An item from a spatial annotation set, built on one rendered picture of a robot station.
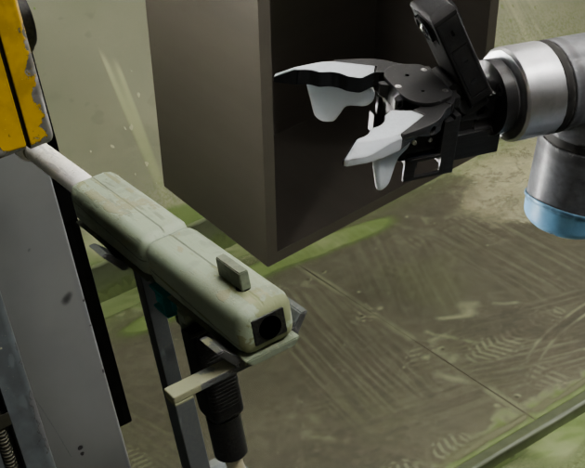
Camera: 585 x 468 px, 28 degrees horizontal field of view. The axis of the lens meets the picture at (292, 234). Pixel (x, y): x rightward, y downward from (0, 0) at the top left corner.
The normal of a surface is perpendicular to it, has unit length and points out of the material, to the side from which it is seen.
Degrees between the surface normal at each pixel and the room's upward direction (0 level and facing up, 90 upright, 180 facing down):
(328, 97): 99
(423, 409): 0
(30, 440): 90
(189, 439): 90
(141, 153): 57
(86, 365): 90
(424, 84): 13
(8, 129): 90
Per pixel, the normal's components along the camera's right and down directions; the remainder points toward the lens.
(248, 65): -0.77, 0.40
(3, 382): 0.54, 0.34
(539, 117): 0.39, 0.61
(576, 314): -0.14, -0.86
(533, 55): 0.14, -0.65
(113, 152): 0.37, -0.18
